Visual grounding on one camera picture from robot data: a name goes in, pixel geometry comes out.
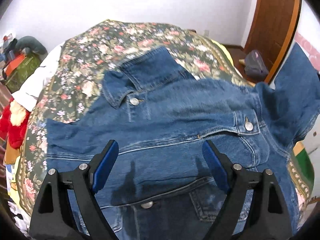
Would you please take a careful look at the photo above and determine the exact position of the wooden door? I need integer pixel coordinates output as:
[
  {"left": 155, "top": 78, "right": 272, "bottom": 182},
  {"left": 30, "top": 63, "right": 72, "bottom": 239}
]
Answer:
[{"left": 244, "top": 0, "right": 302, "bottom": 83}]

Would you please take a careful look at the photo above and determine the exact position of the blue denim jacket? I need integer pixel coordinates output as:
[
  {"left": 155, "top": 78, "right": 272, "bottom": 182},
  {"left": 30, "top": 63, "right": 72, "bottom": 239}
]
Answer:
[{"left": 46, "top": 45, "right": 319, "bottom": 239}]

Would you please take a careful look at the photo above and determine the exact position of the red plush toy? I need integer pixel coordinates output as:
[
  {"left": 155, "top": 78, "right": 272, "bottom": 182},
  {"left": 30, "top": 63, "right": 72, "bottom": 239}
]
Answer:
[{"left": 0, "top": 98, "right": 30, "bottom": 149}]

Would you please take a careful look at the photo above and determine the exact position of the green box clutter pile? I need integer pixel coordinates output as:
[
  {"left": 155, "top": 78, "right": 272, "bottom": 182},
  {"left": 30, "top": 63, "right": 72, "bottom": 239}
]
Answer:
[{"left": 1, "top": 34, "right": 42, "bottom": 93}]

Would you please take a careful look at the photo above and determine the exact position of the white folded garment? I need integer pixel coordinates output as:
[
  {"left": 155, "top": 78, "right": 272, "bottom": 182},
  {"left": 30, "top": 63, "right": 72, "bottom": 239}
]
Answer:
[{"left": 12, "top": 43, "right": 64, "bottom": 112}]

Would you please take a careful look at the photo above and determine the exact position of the grey bag on floor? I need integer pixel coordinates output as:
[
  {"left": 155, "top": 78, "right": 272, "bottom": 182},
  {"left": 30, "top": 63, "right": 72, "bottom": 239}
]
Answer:
[{"left": 244, "top": 50, "right": 269, "bottom": 81}]

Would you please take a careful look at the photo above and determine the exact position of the floral green bedspread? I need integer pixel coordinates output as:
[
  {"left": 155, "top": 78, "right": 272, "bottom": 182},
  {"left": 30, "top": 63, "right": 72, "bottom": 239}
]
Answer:
[{"left": 17, "top": 20, "right": 300, "bottom": 217}]

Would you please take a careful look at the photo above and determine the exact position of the grey plush cushion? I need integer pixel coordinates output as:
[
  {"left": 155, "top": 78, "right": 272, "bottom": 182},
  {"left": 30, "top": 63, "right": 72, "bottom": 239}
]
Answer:
[{"left": 15, "top": 36, "right": 47, "bottom": 55}]

